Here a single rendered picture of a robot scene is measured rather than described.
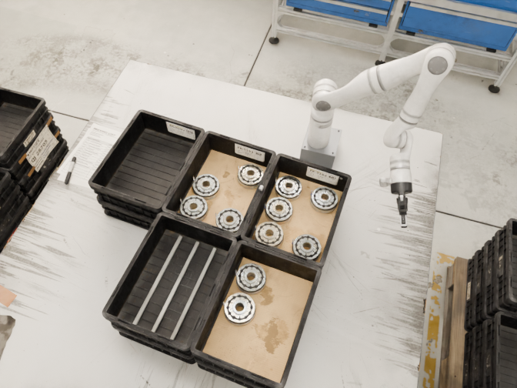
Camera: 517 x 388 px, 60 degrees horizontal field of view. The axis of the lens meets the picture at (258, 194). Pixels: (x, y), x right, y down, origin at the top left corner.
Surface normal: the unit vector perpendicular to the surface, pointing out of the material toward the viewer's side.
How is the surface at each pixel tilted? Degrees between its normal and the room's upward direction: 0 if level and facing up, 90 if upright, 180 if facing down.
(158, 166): 0
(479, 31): 90
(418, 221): 0
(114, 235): 0
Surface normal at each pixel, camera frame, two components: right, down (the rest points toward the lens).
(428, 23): -0.29, 0.81
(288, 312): 0.03, -0.53
